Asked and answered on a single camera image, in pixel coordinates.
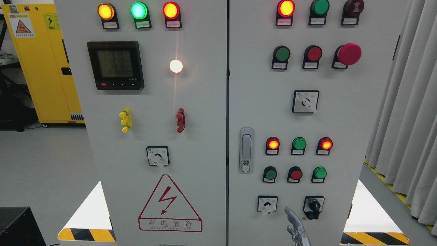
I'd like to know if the lower left green push button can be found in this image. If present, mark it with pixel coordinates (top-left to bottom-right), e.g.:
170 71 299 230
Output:
262 166 278 183

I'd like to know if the green push button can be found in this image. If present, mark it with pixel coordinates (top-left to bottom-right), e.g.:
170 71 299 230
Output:
311 166 327 183
262 166 278 183
271 45 291 70

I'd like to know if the lower red push button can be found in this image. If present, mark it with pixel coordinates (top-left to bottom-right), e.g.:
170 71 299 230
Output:
287 166 303 183

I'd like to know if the red push button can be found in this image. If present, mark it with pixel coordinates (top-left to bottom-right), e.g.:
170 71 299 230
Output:
302 45 323 69
287 166 303 183

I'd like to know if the upper green push button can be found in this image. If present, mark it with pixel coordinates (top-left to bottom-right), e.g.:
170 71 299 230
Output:
271 45 291 70

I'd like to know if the lower right green push button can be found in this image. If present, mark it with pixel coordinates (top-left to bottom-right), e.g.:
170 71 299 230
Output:
311 166 327 183

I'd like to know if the upper red push button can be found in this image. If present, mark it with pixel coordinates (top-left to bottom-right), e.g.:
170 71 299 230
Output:
302 45 323 69

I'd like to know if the red emergency stop mushroom button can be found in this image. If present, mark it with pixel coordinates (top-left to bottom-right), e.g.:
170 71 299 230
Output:
332 43 362 69

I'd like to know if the red terminal block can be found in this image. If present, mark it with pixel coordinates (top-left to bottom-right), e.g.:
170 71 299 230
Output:
176 108 186 133

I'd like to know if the lower left red indicator lamp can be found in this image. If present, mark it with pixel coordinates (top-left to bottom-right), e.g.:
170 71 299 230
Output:
265 136 280 155

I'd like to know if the red indicator lamp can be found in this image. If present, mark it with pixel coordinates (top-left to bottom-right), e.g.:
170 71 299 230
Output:
163 1 182 28
315 137 334 156
265 136 280 155

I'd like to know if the white lit indicator lamp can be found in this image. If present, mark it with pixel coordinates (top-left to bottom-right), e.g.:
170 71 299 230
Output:
169 59 184 73

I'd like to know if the left grey cabinet door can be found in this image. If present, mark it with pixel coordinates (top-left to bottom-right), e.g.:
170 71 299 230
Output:
55 0 227 246

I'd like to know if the grey cabinet door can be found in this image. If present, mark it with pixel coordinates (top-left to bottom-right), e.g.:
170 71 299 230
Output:
55 0 227 246
228 0 410 246

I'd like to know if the lower green indicator lamp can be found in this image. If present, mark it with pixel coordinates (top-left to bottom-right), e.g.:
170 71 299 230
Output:
291 137 307 155

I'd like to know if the green indicator lamp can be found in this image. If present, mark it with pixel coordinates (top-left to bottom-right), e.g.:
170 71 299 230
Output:
291 137 307 155
130 2 152 29

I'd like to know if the yellow terminal block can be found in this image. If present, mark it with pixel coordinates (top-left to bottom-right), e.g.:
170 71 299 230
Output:
119 108 132 133

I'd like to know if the right grey cabinet door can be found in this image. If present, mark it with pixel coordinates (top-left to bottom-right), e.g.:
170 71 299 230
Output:
228 0 410 246

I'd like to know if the red high voltage warning sticker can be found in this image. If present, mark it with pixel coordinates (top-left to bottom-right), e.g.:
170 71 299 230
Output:
138 174 203 232

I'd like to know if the lower right red indicator lamp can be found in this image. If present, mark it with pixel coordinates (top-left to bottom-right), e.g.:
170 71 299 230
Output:
315 137 334 156

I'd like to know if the black digital power meter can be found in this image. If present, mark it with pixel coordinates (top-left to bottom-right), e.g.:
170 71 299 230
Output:
87 41 144 90

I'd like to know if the red indicator lamp top left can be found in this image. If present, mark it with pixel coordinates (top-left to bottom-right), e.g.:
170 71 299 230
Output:
163 1 182 28

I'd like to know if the red lit lamp top right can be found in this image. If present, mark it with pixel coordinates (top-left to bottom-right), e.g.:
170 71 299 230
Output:
275 0 295 27

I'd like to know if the green indicator lamp top left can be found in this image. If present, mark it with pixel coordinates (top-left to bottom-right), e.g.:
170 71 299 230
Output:
130 2 152 29

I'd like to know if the green lamp top right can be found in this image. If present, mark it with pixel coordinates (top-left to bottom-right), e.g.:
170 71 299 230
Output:
308 0 330 26

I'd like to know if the yellow indicator lamp top left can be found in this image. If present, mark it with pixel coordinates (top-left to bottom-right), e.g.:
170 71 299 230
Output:
97 3 119 29

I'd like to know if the dark red buzzer lamp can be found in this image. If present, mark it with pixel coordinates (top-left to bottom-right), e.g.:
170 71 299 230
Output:
340 0 365 26

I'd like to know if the grey curtain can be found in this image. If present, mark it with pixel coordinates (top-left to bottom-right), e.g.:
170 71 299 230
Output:
366 0 437 235

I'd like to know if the yellow safety storage cabinet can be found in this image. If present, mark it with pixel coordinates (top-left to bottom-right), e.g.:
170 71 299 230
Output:
2 4 84 124

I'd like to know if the black box bottom left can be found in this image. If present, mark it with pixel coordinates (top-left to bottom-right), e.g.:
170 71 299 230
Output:
0 206 46 246

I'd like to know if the silver cabinet door handle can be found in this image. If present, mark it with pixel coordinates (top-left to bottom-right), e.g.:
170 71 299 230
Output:
239 127 254 173

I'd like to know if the left door rotary selector switch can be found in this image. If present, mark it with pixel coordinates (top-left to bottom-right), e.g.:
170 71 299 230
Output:
146 146 170 167

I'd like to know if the upper right rotary selector switch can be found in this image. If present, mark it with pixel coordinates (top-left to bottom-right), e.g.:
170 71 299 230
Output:
292 90 320 114

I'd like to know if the bottom white rotary selector switch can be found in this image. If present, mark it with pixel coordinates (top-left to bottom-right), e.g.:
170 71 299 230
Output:
257 195 278 216

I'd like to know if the black knob selector switch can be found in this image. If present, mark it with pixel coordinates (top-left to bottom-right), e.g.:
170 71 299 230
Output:
302 196 325 220

